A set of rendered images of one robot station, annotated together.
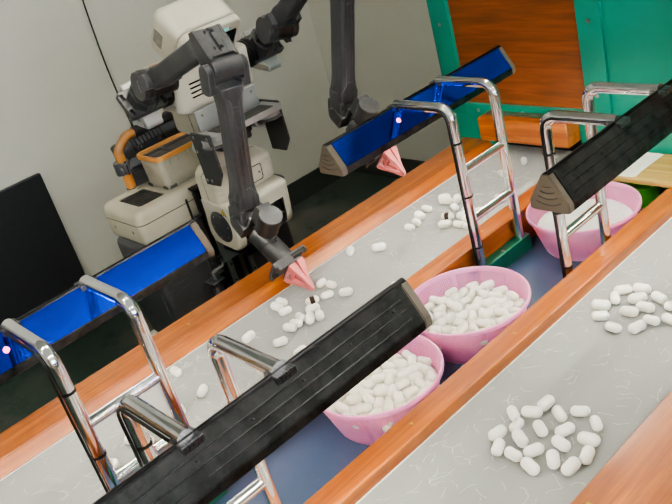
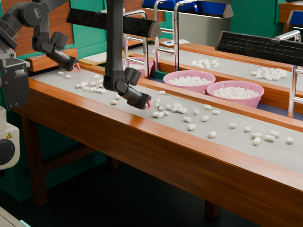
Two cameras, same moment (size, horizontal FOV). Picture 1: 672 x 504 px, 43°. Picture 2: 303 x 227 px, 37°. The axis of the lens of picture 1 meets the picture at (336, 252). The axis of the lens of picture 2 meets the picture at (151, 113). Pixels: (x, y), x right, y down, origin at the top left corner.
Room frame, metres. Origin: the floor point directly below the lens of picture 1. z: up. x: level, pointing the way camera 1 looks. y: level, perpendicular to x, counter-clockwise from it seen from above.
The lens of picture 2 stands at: (2.08, 1.90, 1.49)
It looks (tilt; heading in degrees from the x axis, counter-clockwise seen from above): 22 degrees down; 260
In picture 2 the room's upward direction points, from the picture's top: 2 degrees counter-clockwise
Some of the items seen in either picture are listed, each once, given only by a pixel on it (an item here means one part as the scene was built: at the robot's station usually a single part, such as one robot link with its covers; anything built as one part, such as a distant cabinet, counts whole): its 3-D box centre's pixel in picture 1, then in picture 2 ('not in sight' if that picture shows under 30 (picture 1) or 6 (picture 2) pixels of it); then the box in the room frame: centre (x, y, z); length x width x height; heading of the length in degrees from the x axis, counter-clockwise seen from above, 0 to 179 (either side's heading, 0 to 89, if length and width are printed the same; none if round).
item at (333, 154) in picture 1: (421, 105); (109, 21); (1.90, -0.29, 1.08); 0.62 x 0.08 x 0.07; 126
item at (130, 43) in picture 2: not in sight; (139, 36); (1.66, -1.01, 0.83); 0.30 x 0.06 x 0.07; 36
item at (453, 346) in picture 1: (470, 317); (189, 86); (1.52, -0.23, 0.72); 0.27 x 0.27 x 0.10
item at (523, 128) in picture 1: (527, 128); (52, 58); (2.21, -0.61, 0.83); 0.30 x 0.06 x 0.07; 36
